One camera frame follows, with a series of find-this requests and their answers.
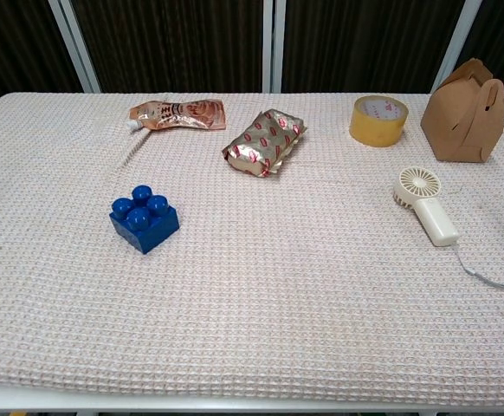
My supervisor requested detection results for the white handheld fan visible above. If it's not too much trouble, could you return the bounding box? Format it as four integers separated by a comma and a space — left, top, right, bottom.
392, 166, 461, 248

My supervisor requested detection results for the pink waffle weave tablecloth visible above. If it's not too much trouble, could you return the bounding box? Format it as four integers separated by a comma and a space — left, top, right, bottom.
0, 91, 504, 396

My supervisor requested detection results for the gold foil snack package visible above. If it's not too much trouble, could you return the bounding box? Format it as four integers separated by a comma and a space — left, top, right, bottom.
222, 108, 308, 178

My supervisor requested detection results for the blue toy building block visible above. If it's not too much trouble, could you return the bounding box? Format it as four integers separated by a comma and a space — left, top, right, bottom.
108, 185, 180, 256

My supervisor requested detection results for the orange spouted drink pouch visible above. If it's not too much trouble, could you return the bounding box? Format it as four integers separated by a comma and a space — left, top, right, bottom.
125, 99, 227, 132

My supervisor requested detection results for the yellow packing tape roll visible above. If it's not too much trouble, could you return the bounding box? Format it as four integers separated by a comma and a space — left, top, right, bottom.
349, 95, 410, 148

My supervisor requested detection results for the brown kraft paper box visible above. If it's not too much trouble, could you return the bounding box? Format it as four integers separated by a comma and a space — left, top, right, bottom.
420, 58, 504, 164

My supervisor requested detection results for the white metal frame post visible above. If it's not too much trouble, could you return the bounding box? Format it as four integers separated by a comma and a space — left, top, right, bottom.
47, 0, 102, 94
262, 0, 287, 94
430, 0, 483, 94

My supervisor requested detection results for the white fan wrist strap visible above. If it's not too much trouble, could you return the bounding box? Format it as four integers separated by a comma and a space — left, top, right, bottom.
451, 243, 504, 294

